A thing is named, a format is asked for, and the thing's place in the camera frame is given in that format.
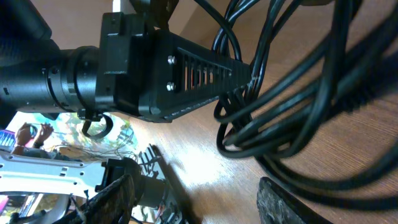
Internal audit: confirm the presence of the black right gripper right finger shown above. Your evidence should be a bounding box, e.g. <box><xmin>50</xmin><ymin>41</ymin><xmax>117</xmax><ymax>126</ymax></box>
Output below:
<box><xmin>256</xmin><ymin>177</ymin><xmax>331</xmax><ymax>224</ymax></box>

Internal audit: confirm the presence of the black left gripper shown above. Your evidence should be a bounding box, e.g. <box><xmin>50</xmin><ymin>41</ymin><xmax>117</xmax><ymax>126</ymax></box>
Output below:
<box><xmin>1</xmin><ymin>1</ymin><xmax>162</xmax><ymax>121</ymax></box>

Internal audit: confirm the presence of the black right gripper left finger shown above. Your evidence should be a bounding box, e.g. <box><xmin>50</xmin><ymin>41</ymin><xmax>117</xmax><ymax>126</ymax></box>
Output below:
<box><xmin>55</xmin><ymin>174</ymin><xmax>136</xmax><ymax>224</ymax></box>

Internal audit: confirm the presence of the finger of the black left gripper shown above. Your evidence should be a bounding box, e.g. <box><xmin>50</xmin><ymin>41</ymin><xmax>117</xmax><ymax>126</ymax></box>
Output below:
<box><xmin>138</xmin><ymin>30</ymin><xmax>251</xmax><ymax>123</ymax></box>

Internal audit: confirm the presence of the black cable bundle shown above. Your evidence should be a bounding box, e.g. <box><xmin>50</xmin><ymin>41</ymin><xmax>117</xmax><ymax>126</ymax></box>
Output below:
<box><xmin>192</xmin><ymin>0</ymin><xmax>398</xmax><ymax>211</ymax></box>

